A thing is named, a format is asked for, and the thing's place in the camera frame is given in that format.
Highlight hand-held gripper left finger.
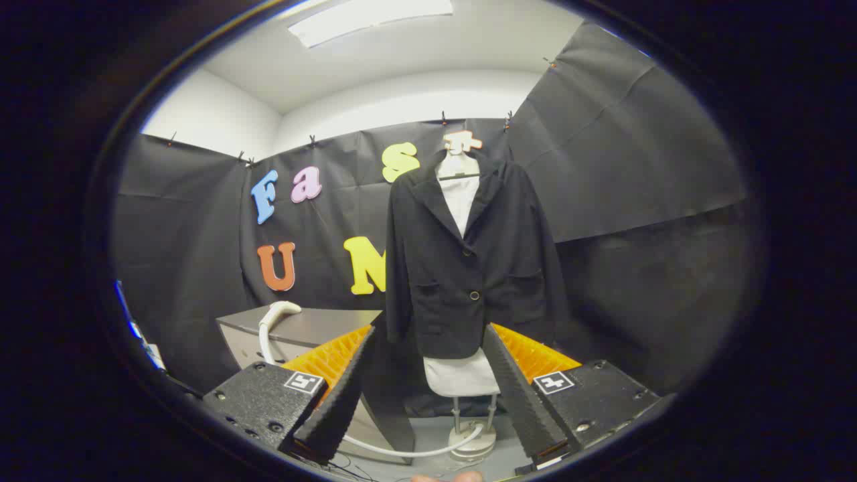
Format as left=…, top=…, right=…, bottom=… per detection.
left=203, top=325, right=376, bottom=465

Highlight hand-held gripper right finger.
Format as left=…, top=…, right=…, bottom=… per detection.
left=483, top=323, right=677, bottom=475

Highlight black blazer jacket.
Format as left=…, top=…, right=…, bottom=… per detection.
left=385, top=149, right=570, bottom=360

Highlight white mannequin stand base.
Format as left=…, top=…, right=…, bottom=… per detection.
left=447, top=394, right=499, bottom=463

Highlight grey cabinet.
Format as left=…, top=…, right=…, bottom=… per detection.
left=216, top=307, right=417, bottom=466

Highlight white mannequin torso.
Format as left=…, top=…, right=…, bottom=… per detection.
left=423, top=175, right=501, bottom=397

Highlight black backdrop cloth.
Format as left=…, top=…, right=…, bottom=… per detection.
left=110, top=20, right=751, bottom=409

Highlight row of small cloth clips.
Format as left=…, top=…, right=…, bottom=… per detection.
left=167, top=57, right=556, bottom=168

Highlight ceiling light panel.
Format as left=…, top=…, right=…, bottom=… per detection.
left=288, top=0, right=455, bottom=49

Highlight thin black cable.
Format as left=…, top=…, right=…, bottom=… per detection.
left=295, top=452, right=379, bottom=482

